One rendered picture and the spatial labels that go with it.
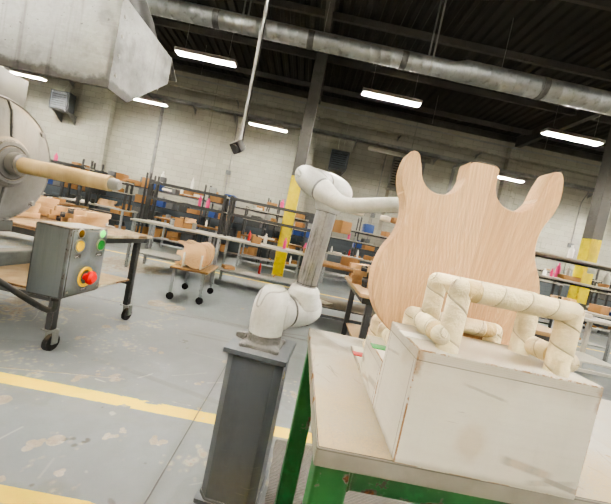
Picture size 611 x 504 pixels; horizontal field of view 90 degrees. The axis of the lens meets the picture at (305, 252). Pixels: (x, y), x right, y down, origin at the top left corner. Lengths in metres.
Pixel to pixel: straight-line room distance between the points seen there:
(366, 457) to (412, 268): 0.35
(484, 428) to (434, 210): 0.39
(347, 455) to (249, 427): 1.01
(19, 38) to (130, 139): 13.04
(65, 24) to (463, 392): 0.80
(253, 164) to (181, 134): 2.87
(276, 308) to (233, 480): 0.76
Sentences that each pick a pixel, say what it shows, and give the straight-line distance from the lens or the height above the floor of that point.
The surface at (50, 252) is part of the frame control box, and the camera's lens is 1.07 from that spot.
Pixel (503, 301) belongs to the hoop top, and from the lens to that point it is 0.53.
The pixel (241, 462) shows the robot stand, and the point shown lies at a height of 0.23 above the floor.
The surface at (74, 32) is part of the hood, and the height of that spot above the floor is 1.46.
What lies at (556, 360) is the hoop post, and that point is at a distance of 0.61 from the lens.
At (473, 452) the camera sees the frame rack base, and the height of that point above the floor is 0.97.
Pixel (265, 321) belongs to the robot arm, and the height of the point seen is 0.83.
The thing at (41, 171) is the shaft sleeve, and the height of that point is 1.24.
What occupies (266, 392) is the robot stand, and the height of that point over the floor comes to 0.55.
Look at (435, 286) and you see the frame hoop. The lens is 0.58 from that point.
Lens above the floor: 1.23
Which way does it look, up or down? 3 degrees down
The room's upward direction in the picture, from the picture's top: 12 degrees clockwise
